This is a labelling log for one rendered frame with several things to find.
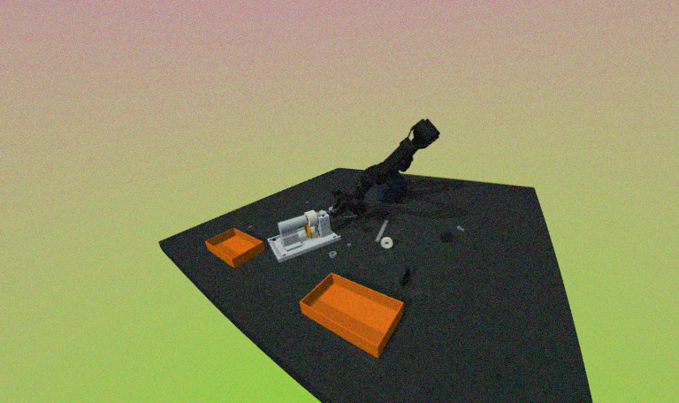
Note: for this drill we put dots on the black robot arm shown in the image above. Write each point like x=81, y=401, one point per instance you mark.
x=400, y=159

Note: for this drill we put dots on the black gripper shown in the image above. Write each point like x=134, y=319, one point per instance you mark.
x=348, y=200

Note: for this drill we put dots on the orange rectangular tray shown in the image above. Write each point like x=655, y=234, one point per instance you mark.
x=358, y=314
x=235, y=247

